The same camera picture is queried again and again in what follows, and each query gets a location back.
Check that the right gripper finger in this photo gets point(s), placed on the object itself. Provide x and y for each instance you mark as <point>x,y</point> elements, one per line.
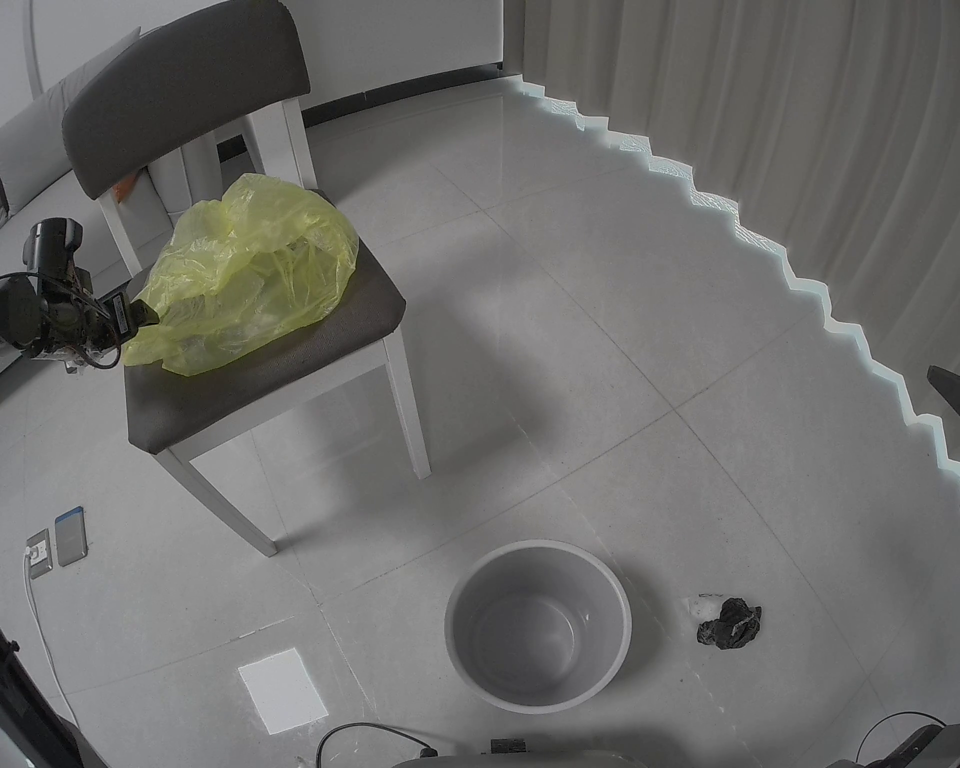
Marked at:
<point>946,386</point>

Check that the crumpled clear wrapper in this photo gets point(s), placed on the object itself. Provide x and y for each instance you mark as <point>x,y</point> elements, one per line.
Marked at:
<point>699,606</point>

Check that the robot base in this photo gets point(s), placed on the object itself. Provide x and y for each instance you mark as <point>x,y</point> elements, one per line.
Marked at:
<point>525,757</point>

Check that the grey trash bin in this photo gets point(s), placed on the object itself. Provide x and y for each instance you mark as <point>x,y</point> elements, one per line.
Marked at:
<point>536,630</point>

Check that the small orange object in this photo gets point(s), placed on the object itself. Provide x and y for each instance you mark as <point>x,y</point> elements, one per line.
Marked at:
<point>126,187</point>

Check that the grey and white chair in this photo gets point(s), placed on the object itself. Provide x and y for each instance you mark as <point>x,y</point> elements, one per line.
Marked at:
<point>247,375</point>

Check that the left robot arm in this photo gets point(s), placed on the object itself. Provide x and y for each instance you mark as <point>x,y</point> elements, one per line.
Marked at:
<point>30,315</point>

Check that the pale grey sofa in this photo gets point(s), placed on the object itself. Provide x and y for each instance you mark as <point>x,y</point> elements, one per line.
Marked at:
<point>45,142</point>

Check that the yellow plastic bag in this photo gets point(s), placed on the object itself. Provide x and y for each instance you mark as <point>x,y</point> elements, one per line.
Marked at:
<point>247,277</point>

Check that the white curtain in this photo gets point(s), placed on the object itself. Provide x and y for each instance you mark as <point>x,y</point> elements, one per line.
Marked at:
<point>787,112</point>

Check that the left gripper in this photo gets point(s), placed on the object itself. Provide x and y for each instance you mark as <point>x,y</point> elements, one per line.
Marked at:
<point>116,319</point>

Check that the crumpled black plastic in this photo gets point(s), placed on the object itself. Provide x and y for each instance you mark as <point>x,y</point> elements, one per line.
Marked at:
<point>729,624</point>

